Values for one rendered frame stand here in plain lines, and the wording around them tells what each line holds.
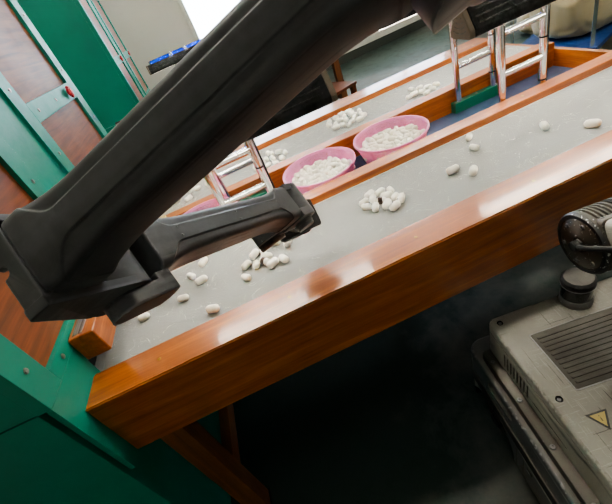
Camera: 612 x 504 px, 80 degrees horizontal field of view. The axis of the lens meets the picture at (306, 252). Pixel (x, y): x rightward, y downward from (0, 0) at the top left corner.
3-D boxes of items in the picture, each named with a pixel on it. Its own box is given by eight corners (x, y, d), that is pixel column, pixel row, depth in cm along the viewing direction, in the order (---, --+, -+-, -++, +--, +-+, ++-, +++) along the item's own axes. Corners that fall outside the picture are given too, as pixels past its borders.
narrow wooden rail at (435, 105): (553, 70, 150) (555, 41, 143) (145, 259, 143) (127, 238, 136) (542, 69, 154) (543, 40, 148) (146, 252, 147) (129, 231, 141)
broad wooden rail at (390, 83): (493, 78, 183) (492, 38, 172) (160, 232, 176) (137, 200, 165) (477, 75, 193) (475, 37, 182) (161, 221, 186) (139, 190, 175)
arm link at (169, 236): (129, 306, 31) (58, 205, 32) (102, 335, 34) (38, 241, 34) (326, 217, 68) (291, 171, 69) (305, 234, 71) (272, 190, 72)
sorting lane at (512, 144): (754, 70, 95) (757, 61, 94) (107, 377, 88) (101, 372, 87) (637, 60, 119) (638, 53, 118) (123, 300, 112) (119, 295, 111)
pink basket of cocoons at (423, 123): (448, 151, 124) (445, 125, 119) (378, 184, 123) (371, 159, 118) (408, 132, 146) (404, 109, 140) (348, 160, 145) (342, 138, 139)
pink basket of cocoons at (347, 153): (377, 175, 128) (371, 151, 122) (321, 218, 119) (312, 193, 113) (329, 164, 148) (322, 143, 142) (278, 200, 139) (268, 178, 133)
